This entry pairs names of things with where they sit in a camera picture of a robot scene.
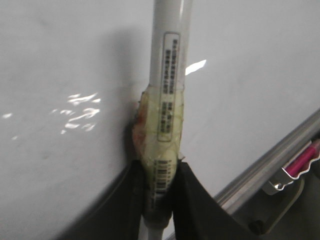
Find white whiteboard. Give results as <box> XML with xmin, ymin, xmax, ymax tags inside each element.
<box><xmin>0</xmin><ymin>0</ymin><xmax>320</xmax><ymax>240</ymax></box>

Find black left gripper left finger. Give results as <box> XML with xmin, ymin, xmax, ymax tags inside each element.
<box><xmin>56</xmin><ymin>160</ymin><xmax>145</xmax><ymax>240</ymax></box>

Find metal marker tray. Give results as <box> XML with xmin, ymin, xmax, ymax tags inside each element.
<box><xmin>248</xmin><ymin>139</ymin><xmax>320</xmax><ymax>236</ymax></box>

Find aluminium whiteboard frame rail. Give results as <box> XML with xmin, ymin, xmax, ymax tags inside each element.
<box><xmin>213</xmin><ymin>110</ymin><xmax>320</xmax><ymax>217</ymax></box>

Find white black whiteboard marker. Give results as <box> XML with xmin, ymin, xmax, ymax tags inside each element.
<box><xmin>140</xmin><ymin>0</ymin><xmax>193</xmax><ymax>240</ymax></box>

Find pink marker in tray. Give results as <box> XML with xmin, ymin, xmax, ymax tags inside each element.
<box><xmin>285</xmin><ymin>139</ymin><xmax>320</xmax><ymax>177</ymax></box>

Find red magnet taped to marker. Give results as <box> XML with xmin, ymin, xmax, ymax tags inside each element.
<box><xmin>132</xmin><ymin>87</ymin><xmax>150</xmax><ymax>161</ymax></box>

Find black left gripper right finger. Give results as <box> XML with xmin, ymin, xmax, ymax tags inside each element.
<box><xmin>172</xmin><ymin>162</ymin><xmax>258</xmax><ymax>240</ymax></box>

